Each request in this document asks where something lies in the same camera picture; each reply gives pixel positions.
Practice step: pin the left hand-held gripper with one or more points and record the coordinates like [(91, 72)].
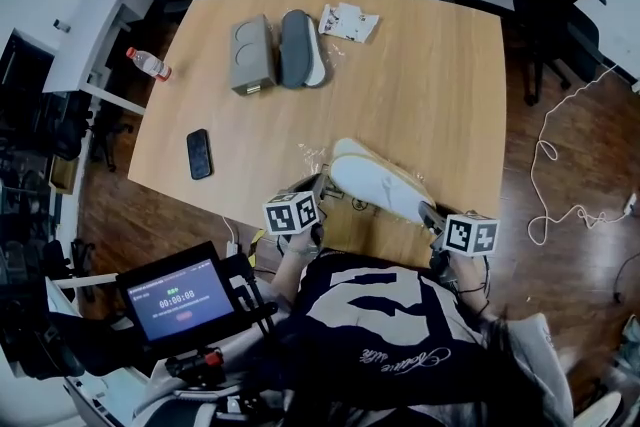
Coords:
[(292, 212)]

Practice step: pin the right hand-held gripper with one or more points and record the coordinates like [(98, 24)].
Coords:
[(472, 235)]

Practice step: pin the clear plastic slipper bag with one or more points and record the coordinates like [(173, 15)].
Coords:
[(314, 157)]

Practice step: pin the grey sole slipper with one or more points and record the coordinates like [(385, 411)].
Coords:
[(295, 50)]

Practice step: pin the torn white packaging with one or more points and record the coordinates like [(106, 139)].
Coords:
[(347, 22)]

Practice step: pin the person's left forearm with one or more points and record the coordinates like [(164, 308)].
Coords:
[(295, 265)]

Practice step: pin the person's right forearm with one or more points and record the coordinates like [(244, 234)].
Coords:
[(472, 282)]

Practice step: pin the black wrist band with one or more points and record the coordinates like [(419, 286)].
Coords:
[(472, 290)]

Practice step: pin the yellow black striped strip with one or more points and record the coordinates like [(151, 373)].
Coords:
[(256, 245)]

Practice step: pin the person's navy and grey top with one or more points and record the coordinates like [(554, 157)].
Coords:
[(390, 335)]

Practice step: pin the black smartphone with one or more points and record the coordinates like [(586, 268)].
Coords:
[(199, 155)]

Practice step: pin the grey cardboard box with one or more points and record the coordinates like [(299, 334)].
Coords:
[(252, 55)]

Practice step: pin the small black monitor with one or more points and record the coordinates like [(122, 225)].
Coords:
[(177, 300)]

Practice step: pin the red cap water bottle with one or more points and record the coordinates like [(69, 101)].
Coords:
[(147, 63)]

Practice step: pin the small dark device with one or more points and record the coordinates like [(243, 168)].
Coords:
[(61, 25)]

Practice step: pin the black monitor mount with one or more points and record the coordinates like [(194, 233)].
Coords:
[(250, 295)]

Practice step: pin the white frame desk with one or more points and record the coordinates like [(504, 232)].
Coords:
[(85, 281)]

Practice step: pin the wooden frame tray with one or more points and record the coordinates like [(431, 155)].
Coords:
[(65, 174)]

